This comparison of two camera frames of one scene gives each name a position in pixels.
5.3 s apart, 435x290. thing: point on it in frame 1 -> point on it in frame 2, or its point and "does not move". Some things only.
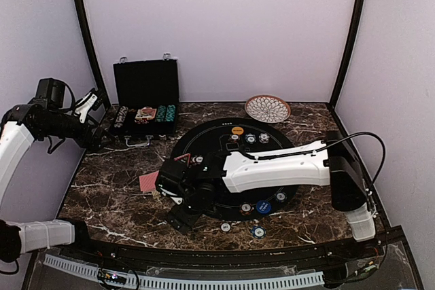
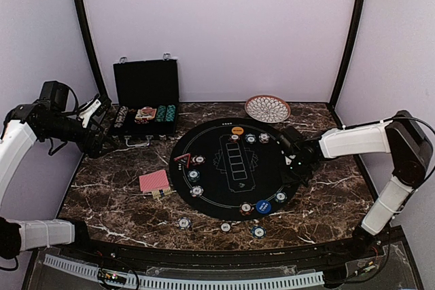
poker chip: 258,231 does not move
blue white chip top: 264,138 does not move
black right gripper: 187,217 -> 287,180
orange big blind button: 237,130 does not move
